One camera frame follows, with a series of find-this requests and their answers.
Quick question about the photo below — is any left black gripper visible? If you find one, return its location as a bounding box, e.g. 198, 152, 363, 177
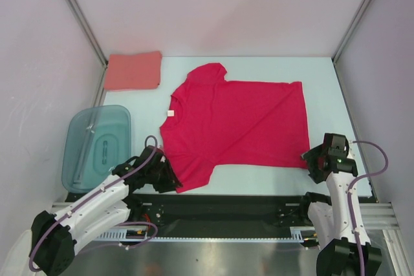
146, 159, 182, 193

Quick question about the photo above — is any red t shirt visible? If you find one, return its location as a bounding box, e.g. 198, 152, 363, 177
160, 63, 310, 192

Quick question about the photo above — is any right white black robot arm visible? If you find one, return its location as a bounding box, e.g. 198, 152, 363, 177
298, 133, 382, 275

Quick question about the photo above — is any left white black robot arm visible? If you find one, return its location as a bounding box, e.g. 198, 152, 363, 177
28, 145, 182, 275

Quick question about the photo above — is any teal transparent plastic bin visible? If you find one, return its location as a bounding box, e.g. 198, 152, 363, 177
61, 105, 131, 193

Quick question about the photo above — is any folded salmon pink t shirt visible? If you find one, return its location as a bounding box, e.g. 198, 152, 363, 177
103, 51, 162, 91

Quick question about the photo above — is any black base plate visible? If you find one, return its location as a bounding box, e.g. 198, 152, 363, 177
127, 194, 311, 237

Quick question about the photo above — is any white slotted cable duct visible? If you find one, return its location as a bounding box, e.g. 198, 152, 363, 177
94, 226, 318, 244

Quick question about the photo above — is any right aluminium frame post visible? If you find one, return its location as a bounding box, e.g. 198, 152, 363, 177
331, 0, 373, 66

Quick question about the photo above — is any aluminium frame post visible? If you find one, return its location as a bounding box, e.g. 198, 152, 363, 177
65, 0, 108, 67
331, 0, 373, 66

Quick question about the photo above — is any left aluminium frame post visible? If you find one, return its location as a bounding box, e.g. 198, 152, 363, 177
65, 0, 108, 67

